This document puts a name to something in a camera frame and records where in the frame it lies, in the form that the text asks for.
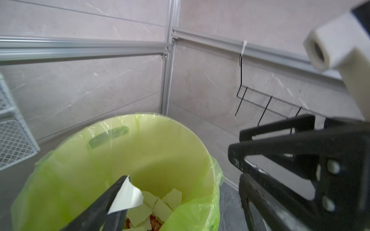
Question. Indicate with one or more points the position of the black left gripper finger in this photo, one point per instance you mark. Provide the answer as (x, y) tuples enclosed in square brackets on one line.
[(96, 216)]

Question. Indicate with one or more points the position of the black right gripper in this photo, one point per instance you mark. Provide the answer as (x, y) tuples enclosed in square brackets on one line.
[(343, 148)]

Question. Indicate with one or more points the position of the torn receipt pieces in bin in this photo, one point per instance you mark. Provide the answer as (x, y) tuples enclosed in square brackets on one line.
[(154, 212)]

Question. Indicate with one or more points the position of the green trash bag liner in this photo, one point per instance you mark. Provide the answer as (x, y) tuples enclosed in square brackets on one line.
[(158, 153)]

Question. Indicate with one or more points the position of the black wire hook rack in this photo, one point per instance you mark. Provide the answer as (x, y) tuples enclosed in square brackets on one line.
[(264, 96)]

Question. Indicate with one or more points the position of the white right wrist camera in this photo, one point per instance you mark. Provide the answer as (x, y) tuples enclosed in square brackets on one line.
[(344, 44)]

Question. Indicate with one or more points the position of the white wire mesh basket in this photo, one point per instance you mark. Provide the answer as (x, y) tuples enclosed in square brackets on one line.
[(17, 142)]

